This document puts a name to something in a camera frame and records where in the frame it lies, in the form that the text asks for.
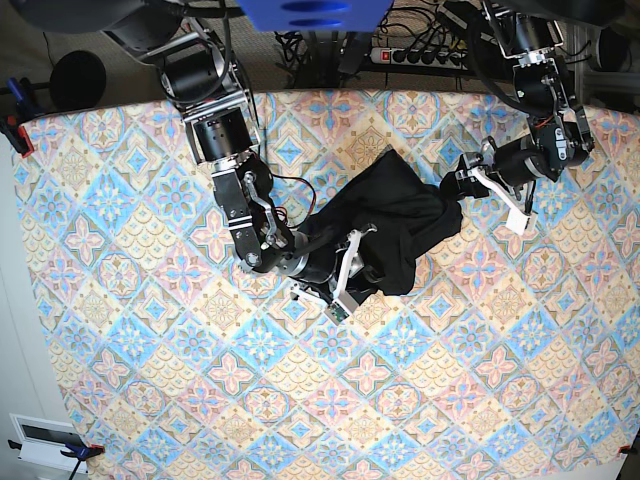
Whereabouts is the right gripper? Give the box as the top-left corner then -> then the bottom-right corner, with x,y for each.
249,232 -> 339,295

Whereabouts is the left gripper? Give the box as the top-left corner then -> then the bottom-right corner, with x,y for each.
439,137 -> 545,199

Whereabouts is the black t-shirt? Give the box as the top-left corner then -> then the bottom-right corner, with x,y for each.
301,146 -> 463,303

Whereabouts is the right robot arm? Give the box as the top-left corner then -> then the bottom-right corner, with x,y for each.
104,6 -> 359,299

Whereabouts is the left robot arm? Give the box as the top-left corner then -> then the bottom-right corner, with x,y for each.
440,1 -> 594,200

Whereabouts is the white power strip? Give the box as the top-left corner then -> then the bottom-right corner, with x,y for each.
369,47 -> 466,69

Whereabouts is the patterned tablecloth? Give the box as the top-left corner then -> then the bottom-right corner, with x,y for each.
2,103 -> 639,479

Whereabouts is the black round speaker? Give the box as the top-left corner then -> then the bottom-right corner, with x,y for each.
49,50 -> 107,111

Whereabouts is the blue orange clamp lower left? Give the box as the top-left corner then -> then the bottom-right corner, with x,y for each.
7,440 -> 105,464

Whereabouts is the orange clamp lower right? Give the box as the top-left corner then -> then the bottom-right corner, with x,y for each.
618,445 -> 639,455

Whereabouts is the white floor vent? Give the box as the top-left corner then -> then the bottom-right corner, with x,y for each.
9,413 -> 82,472

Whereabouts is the orange black clamp left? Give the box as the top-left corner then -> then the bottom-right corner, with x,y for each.
0,116 -> 34,158

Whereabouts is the blue clamp upper left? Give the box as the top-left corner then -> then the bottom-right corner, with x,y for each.
1,77 -> 31,106

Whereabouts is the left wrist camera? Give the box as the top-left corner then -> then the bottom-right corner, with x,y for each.
505,208 -> 537,236

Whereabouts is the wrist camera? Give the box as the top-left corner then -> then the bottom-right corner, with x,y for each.
325,292 -> 359,325
505,208 -> 537,236

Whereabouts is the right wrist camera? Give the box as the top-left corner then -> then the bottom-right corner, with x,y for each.
325,292 -> 359,325

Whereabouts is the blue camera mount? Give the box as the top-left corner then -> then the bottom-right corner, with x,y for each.
237,0 -> 393,32

